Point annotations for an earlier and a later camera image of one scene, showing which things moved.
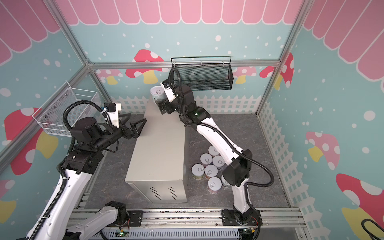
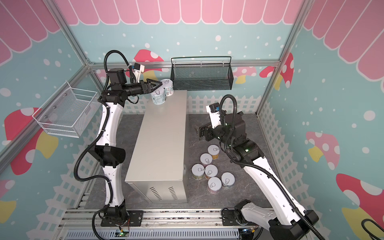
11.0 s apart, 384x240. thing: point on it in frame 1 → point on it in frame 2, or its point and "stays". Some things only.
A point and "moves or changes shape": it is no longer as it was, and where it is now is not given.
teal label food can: [158, 94] stays
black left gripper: [134, 133] → [149, 89]
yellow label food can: [213, 150] stays
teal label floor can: [225, 185] stays
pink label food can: [214, 184] stays
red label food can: [211, 170] stays
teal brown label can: [219, 162] moves or changes shape
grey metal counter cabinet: [157, 168] stays
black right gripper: [166, 105] → [205, 132]
